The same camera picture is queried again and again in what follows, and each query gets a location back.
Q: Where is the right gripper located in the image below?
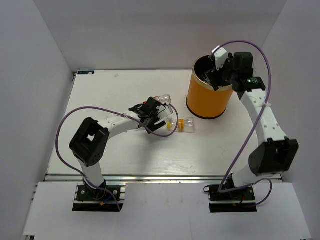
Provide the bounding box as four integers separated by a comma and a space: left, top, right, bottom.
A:
204, 53, 238, 92

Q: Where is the large clear unlabelled bottle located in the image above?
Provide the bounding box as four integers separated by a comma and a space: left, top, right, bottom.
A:
159, 107, 174, 122

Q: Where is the black-cap black-label bottle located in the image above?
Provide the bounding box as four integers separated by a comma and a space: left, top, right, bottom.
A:
199, 73, 212, 86

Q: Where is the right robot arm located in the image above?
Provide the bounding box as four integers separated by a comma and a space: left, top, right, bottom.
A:
209, 47, 299, 200

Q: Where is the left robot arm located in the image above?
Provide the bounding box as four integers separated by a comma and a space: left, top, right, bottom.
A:
69, 97, 174, 200

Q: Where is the orange cylindrical bin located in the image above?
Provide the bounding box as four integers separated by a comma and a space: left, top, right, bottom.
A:
186, 55, 234, 120

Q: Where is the small red-label clear bottle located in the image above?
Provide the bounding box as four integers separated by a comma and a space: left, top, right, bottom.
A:
153, 94, 172, 104

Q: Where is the yellow-cap orange-label bottle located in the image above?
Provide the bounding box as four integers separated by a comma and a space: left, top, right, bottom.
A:
166, 117, 195, 134

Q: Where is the blue table sticker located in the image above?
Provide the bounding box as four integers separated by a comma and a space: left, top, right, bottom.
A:
77, 70, 95, 75

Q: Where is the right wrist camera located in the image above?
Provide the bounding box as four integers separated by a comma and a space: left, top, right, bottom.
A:
209, 45, 228, 71

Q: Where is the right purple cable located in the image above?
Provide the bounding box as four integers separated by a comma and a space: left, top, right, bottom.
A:
212, 39, 273, 207

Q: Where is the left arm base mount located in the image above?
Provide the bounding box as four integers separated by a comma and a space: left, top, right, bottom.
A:
72, 183, 125, 213

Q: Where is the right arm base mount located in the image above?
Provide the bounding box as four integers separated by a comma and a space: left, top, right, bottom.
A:
203, 184, 257, 214

